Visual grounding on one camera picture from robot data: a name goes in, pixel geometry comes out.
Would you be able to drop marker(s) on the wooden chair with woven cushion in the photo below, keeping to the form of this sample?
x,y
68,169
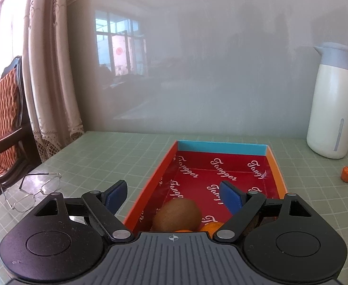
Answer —
x,y
2,109

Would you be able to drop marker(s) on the beige lace curtain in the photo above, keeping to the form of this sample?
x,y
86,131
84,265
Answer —
x,y
52,65

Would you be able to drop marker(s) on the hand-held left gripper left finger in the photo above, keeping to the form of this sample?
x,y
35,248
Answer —
x,y
117,197

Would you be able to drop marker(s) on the small orange kumquat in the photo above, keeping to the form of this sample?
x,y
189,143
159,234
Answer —
x,y
347,174

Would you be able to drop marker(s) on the metal frame eyeglasses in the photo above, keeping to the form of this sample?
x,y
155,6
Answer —
x,y
31,197

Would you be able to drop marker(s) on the brown kiwi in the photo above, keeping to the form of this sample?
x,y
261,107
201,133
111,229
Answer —
x,y
178,215

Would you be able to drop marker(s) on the orange mandarin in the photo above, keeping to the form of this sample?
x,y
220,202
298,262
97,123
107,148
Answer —
x,y
211,228
182,231

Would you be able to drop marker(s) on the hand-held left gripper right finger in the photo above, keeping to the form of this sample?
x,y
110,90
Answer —
x,y
231,197

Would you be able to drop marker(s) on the dark red dried fruit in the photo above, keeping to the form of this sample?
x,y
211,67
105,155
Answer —
x,y
267,220

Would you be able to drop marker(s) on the white thermos jug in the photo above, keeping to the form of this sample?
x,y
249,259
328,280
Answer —
x,y
331,104

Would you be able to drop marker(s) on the red cardboard box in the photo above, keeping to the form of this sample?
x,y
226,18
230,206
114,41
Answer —
x,y
218,169

